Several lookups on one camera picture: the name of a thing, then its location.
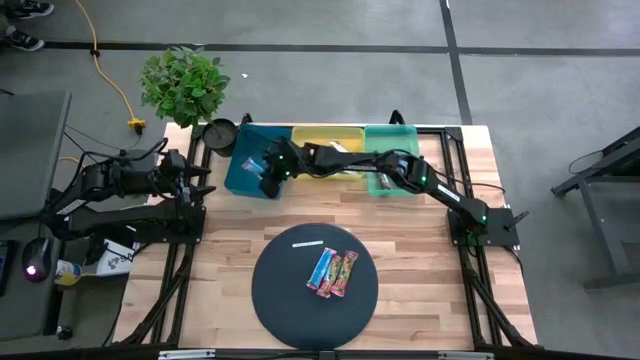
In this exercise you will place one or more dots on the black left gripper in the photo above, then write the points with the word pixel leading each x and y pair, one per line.
pixel 175 172

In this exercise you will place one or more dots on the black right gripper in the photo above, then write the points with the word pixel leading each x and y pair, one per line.
pixel 285 165

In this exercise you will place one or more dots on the blue pink granola bar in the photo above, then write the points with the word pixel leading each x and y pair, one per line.
pixel 250 165

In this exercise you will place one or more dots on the green orange granola bar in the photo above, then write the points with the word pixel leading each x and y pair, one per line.
pixel 340 146

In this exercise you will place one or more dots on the red granola bar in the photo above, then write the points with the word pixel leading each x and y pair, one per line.
pixel 345 274
pixel 330 276

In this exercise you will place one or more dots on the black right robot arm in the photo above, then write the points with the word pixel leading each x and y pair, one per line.
pixel 450 195

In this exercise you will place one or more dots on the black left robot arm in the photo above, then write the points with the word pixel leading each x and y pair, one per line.
pixel 125 217

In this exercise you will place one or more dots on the blue wrapped granola bar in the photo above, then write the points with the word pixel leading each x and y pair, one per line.
pixel 321 269

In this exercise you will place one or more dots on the blue plastic bin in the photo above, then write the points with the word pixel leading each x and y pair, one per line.
pixel 252 140

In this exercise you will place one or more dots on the black table clamp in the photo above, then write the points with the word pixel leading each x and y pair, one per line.
pixel 246 119
pixel 396 119

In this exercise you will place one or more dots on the yellow plastic bin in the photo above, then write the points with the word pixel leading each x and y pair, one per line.
pixel 310 134

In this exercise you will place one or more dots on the thin white strip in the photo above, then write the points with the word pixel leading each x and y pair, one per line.
pixel 307 244

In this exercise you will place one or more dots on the green leafy plant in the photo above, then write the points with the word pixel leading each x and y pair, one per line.
pixel 182 85

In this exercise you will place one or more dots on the white printed box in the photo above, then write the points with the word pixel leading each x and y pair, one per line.
pixel 115 262

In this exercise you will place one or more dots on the green plastic bin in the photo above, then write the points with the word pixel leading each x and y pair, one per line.
pixel 380 136

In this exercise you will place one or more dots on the dark round plate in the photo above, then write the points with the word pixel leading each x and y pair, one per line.
pixel 285 320

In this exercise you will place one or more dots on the yellow white bottle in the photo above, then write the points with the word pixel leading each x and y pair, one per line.
pixel 67 274

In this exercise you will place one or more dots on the grey desk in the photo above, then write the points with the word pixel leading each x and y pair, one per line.
pixel 30 150

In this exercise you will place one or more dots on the black caster wheel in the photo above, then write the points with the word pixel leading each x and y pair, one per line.
pixel 64 333

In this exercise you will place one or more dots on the dark grey side table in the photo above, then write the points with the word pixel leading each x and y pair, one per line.
pixel 30 315

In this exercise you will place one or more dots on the person's shoe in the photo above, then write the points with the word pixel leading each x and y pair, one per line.
pixel 35 7
pixel 25 39

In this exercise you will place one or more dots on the black metal stand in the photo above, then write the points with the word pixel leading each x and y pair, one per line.
pixel 600 210

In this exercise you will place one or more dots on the silver metal bracket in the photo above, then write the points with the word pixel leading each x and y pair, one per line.
pixel 185 354
pixel 465 356

